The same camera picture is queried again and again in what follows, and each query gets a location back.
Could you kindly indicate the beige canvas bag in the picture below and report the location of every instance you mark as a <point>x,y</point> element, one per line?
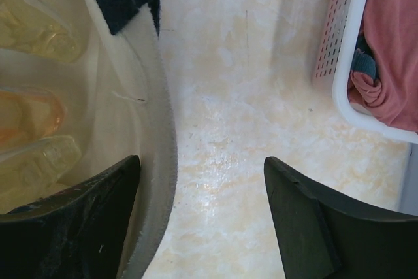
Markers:
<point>117,104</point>

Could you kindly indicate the pink cap orange bottle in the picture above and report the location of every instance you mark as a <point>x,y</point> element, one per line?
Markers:
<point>27,115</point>

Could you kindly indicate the amber bottle white cap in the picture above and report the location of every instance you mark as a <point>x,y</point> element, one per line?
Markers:
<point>26,175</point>

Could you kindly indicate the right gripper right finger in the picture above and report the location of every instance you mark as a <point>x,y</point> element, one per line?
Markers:
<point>323,233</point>

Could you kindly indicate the yellow liquid bottle white cap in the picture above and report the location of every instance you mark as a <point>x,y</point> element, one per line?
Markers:
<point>31,31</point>

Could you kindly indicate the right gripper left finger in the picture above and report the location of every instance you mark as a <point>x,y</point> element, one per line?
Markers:
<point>76,233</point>

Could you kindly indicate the pink red cloth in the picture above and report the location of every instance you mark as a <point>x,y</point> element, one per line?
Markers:
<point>383,76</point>

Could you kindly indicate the white plastic basket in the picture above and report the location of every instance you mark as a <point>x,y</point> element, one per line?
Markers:
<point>332,69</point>

